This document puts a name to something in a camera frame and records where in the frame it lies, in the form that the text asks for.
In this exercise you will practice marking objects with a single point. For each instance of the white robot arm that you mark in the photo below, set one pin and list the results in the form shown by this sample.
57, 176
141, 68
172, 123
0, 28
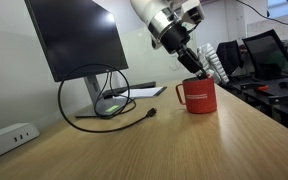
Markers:
154, 15

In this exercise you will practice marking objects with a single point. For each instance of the red speckled mug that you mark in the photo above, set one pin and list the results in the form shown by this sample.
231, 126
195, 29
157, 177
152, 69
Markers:
200, 98

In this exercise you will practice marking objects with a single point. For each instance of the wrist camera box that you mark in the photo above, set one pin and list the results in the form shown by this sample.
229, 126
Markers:
192, 11

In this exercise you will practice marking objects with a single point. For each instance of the white paper notepad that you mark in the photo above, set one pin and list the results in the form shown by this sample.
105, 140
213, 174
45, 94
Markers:
144, 92

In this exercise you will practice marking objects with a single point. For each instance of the black computer monitor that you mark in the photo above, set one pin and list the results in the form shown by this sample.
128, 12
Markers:
77, 36

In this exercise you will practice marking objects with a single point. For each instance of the white ribbed chair back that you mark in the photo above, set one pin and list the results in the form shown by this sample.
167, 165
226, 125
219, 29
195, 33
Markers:
215, 65

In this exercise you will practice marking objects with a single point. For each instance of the white power strip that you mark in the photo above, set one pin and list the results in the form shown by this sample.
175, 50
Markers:
7, 138

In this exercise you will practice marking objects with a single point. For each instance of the black side desk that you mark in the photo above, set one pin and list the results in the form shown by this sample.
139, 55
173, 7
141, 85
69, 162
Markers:
277, 96

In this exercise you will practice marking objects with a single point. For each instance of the black padded chair back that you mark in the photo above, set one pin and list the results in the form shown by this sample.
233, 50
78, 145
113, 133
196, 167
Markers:
230, 57

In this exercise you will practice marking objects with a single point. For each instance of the silver monitor stand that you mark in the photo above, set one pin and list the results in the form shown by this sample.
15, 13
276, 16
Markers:
95, 96

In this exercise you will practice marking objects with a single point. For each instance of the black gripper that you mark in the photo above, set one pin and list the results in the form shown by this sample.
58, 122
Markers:
174, 38

